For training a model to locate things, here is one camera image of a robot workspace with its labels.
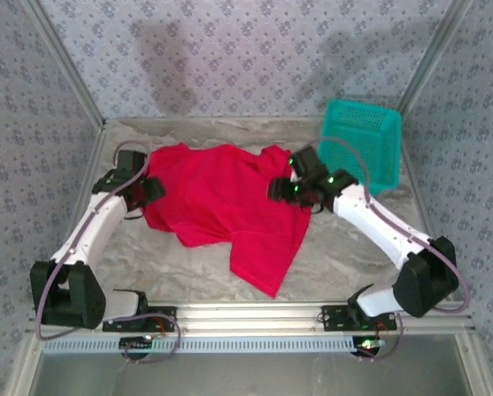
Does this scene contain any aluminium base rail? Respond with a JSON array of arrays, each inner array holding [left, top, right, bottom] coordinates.
[[26, 303, 476, 335]]

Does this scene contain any right controller board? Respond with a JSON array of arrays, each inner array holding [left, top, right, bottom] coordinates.
[[351, 336, 386, 358]]

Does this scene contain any grey slotted cable duct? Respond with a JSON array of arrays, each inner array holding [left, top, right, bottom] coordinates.
[[41, 332, 354, 355]]

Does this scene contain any red t-shirt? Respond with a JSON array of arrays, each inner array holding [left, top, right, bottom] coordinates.
[[140, 143, 312, 299]]

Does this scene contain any grey metal panel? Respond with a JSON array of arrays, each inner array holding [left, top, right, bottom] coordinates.
[[31, 352, 474, 396]]

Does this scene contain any teal plastic basket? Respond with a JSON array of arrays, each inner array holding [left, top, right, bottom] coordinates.
[[316, 98, 403, 196]]

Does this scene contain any left controller board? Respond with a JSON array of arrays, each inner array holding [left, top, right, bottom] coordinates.
[[120, 336, 154, 356]]

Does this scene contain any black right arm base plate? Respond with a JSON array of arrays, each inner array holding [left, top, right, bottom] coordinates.
[[320, 304, 398, 332]]

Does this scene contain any aluminium frame post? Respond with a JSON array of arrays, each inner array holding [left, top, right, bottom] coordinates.
[[396, 0, 476, 115], [22, 0, 108, 130]]

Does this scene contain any aluminium side rail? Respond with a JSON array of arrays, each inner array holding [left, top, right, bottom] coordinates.
[[45, 123, 109, 304], [401, 164, 456, 302]]

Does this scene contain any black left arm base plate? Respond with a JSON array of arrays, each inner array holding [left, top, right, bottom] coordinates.
[[102, 304, 178, 333]]

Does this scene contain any controller board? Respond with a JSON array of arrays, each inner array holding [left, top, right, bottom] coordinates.
[[120, 336, 154, 356], [351, 336, 386, 358]]

